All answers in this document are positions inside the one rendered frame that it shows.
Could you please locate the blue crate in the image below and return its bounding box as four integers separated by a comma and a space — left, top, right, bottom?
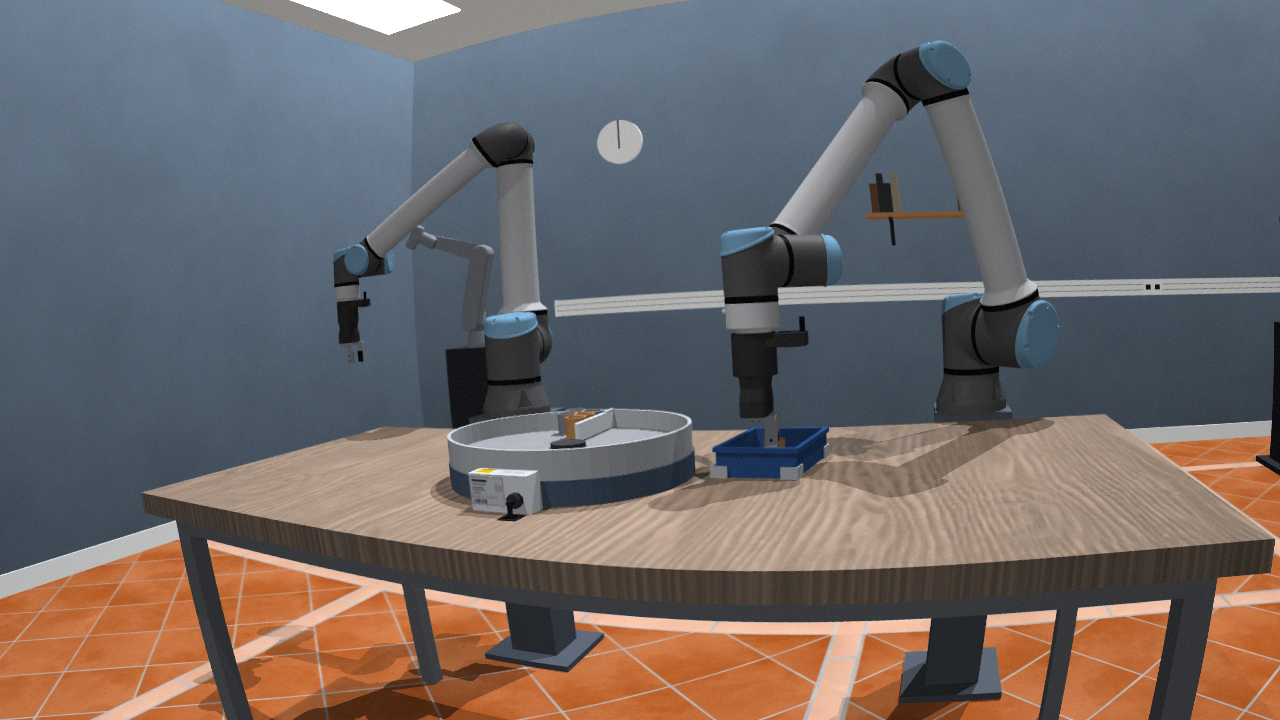
712, 427, 830, 478

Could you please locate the grey turntable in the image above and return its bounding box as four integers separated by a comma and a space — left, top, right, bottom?
446, 406, 696, 509

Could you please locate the black box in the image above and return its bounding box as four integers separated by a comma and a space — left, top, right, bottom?
445, 345, 491, 428

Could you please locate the grey jointed stand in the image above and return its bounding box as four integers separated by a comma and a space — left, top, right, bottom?
405, 226, 496, 336

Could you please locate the wooden table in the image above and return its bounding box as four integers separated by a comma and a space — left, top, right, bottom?
142, 413, 1276, 720

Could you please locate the white control box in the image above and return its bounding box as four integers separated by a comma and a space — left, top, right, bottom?
468, 466, 543, 519

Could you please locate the white ceiling light panel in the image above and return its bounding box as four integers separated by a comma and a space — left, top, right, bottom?
288, 0, 463, 37

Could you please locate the black upright board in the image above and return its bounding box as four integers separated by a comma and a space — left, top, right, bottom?
1255, 320, 1280, 477

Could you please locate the wooden wall shelf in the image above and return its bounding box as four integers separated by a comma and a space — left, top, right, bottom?
866, 208, 967, 247

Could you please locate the white wall clock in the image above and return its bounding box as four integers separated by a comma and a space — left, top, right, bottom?
597, 120, 644, 166

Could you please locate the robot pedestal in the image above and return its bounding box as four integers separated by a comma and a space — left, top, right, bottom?
485, 600, 605, 672
898, 612, 1004, 704

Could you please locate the white wall rail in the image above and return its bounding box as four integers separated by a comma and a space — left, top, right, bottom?
555, 277, 1280, 318

